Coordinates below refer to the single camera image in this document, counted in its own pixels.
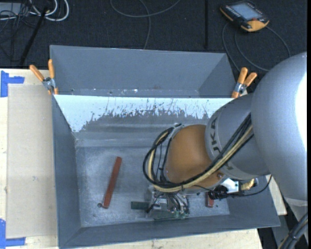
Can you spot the red-brown flat block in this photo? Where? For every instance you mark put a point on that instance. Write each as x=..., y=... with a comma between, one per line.
x=210, y=201
x=112, y=181

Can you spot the grey metal bin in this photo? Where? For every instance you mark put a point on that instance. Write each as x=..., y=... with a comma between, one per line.
x=134, y=71

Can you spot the black cylinder on white bracket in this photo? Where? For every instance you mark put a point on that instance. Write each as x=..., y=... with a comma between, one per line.
x=230, y=187

